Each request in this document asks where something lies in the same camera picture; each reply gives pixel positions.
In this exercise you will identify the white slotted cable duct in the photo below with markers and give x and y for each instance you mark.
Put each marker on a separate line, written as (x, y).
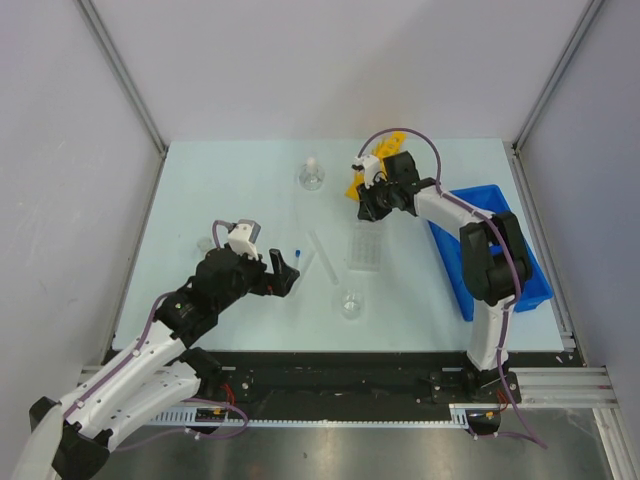
(208, 416)

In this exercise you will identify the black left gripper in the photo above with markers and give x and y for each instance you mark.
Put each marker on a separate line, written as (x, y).
(280, 280)

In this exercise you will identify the thin clear test tube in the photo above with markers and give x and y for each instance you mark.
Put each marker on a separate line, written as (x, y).
(305, 263)

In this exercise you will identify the small glass jar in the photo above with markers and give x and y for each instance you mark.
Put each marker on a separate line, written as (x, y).
(205, 244)

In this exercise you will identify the yellow test tube rack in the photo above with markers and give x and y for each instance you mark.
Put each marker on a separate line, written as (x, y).
(386, 147)

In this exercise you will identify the small clear glass beaker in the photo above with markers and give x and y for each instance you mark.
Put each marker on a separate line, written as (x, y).
(352, 303)

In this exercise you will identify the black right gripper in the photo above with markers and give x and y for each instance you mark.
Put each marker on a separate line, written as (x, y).
(368, 209)

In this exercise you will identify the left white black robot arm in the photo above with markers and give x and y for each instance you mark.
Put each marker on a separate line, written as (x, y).
(162, 366)

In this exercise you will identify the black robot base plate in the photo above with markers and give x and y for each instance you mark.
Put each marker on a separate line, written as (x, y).
(281, 407)

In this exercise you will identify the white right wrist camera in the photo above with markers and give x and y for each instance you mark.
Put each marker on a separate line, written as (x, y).
(366, 168)

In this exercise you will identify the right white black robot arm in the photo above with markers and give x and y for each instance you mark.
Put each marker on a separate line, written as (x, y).
(494, 257)

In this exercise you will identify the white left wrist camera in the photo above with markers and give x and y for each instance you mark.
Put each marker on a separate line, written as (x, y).
(242, 238)

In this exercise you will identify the glass flask with stopper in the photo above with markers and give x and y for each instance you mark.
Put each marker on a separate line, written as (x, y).
(311, 175)

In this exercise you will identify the clear plastic well plate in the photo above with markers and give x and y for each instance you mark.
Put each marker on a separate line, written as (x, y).
(365, 246)

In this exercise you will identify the large clear test tube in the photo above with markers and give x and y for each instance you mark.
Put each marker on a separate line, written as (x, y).
(324, 259)

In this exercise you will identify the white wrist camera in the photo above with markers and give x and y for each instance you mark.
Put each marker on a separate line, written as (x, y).
(242, 238)
(366, 168)

